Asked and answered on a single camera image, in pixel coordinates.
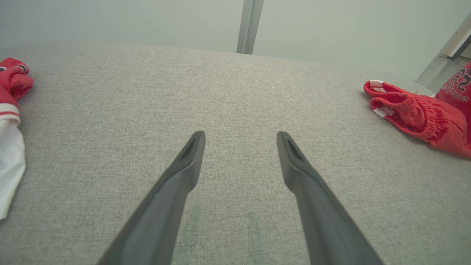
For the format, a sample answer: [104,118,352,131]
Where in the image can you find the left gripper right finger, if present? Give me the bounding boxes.
[277,131,385,265]

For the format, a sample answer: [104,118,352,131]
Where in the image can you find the grey fabric sofa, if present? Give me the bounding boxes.
[0,41,471,265]

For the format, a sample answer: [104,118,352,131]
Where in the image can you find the red basketball jersey white sleeves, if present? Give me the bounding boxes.
[0,57,34,220]
[434,62,471,111]

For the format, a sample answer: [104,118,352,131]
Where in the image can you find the aluminium wall rail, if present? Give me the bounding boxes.
[236,0,265,55]
[414,13,471,95]

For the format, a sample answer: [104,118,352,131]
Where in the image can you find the red shorts white trim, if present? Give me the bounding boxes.
[364,79,471,159]

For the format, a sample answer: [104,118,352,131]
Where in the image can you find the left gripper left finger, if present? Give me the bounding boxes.
[97,130,206,265]

